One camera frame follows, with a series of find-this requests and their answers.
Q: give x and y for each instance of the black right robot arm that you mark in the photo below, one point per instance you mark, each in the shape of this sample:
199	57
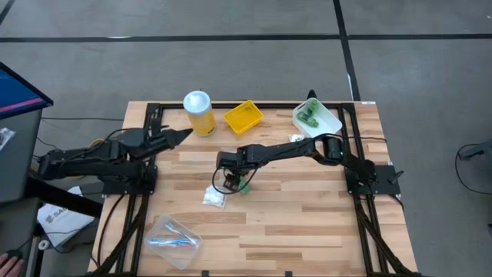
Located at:
284	150

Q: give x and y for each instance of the seated person's hand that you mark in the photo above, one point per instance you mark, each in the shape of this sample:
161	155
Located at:
9	267

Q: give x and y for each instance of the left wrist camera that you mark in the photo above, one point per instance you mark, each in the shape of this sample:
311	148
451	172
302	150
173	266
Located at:
132	138

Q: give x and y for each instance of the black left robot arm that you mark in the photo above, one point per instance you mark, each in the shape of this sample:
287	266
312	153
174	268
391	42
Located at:
77	165

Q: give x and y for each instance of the black diagonal support beam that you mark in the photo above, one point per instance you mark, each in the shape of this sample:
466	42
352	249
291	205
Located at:
61	198

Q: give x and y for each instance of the computer monitor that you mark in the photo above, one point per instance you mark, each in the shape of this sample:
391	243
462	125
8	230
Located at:
17	92

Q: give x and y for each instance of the blue red toothbrush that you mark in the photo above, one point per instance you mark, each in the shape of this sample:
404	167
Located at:
169	242

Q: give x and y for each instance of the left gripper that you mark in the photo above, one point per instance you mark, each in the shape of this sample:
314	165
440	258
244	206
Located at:
157	142

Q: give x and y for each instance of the small white cotton bag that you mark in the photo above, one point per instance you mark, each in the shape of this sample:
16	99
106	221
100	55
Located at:
296	137

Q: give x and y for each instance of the white cardboard box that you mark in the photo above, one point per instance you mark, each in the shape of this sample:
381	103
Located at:
61	219

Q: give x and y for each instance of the white tape roll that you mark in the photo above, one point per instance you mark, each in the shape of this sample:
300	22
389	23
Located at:
43	244

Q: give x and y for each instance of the white plastic bin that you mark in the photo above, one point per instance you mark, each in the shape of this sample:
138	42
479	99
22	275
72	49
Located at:
326	123

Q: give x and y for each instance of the light blue toothbrush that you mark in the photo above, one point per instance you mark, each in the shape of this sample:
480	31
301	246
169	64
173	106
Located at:
175	230

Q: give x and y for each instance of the black computer mouse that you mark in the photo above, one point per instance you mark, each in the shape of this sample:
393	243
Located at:
14	254

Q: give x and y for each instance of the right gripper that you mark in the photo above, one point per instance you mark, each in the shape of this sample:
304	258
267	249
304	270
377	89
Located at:
232	159

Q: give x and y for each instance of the clear bag of cotton pads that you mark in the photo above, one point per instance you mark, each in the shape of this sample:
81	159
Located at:
213	197

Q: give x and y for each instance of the small white packet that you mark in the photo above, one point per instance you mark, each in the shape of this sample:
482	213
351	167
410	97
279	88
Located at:
5	138

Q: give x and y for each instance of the yellow canister with white lid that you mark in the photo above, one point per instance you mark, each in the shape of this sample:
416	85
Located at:
200	111

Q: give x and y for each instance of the clear plastic tray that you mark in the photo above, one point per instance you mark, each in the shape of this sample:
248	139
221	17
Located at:
173	257

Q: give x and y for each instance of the yellow plastic bin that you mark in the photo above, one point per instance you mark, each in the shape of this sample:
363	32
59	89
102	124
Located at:
244	117

